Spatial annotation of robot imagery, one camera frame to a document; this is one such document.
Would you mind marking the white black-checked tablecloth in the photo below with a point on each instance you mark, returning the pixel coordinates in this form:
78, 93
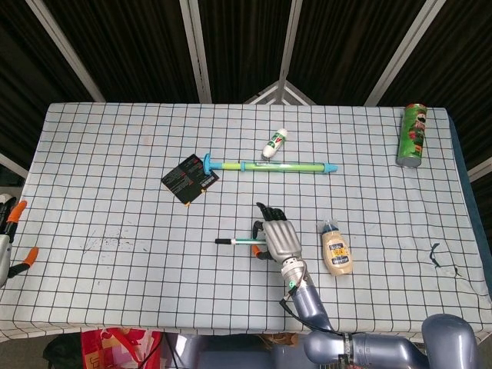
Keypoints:
115, 200

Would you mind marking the green chips can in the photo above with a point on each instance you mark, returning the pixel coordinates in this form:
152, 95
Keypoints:
412, 138

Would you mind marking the white triangular frame bracket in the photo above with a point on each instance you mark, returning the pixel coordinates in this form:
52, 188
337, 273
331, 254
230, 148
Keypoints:
280, 85

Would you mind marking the small white green-label bottle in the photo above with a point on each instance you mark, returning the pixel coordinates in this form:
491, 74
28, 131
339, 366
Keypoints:
273, 144

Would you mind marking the black marker cap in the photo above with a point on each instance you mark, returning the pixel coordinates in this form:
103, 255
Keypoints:
222, 241

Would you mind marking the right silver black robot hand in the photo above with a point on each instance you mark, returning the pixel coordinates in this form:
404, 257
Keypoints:
282, 240

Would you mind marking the white green marker body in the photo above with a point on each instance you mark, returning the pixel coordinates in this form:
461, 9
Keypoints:
248, 241

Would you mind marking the white metal frame bar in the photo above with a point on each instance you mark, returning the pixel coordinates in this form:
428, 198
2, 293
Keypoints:
11, 165
196, 50
65, 50
480, 167
288, 38
403, 50

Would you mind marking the red patterned plastic bag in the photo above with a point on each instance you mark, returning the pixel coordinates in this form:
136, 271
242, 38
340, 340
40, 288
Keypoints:
115, 348

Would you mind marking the right blue grey robot arm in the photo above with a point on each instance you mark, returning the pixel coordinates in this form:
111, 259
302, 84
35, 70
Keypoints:
384, 350

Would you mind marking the black bag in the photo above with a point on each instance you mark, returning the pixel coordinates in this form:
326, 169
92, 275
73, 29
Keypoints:
61, 351

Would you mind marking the left black orange-tipped robot hand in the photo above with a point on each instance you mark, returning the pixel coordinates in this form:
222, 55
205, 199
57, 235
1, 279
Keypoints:
17, 211

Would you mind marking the blue grey robot torso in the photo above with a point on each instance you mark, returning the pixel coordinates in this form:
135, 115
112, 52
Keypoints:
230, 355

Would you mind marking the beige mayonnaise squeeze bottle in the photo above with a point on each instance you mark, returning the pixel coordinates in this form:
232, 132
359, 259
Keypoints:
337, 253

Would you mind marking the black printed card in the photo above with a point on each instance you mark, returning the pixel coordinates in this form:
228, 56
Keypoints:
184, 178

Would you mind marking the green blue water squirter tube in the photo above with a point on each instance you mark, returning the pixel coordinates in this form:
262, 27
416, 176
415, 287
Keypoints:
284, 167

